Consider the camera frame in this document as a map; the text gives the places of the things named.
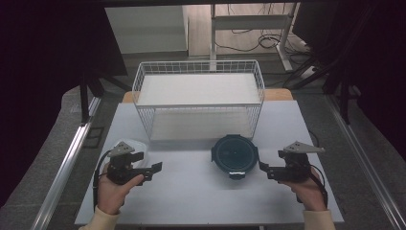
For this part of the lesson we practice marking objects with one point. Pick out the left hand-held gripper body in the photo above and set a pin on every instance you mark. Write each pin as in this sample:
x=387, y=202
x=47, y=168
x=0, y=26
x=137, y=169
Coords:
x=119, y=169

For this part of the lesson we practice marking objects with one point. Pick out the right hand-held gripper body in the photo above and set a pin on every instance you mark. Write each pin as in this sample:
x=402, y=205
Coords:
x=295, y=169

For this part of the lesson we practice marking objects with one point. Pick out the square white plastic container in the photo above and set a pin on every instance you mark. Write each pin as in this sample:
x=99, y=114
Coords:
x=140, y=147

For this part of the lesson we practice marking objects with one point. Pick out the round dark blue lidded container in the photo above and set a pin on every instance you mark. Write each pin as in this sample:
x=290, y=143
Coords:
x=235, y=155

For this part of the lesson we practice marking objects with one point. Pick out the person's left hand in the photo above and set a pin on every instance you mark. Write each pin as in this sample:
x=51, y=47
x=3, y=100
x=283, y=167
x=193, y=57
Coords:
x=111, y=196

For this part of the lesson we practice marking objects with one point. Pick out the person's right hand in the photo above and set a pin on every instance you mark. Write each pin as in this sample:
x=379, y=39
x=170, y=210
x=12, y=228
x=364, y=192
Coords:
x=308, y=195

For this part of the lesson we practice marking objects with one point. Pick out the black metal stand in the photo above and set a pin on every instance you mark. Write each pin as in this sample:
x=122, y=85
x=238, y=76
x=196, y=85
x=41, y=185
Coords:
x=343, y=96
x=84, y=99

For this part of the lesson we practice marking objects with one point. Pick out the white cabinet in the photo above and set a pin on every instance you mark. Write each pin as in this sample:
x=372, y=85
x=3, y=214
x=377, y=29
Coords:
x=146, y=28

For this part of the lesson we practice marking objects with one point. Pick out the aluminium rail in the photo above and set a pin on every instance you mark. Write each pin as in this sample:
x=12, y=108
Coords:
x=364, y=159
x=63, y=172

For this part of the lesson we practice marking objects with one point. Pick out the white metal desk frame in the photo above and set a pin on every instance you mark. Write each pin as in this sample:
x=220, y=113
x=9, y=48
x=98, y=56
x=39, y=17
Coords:
x=250, y=22

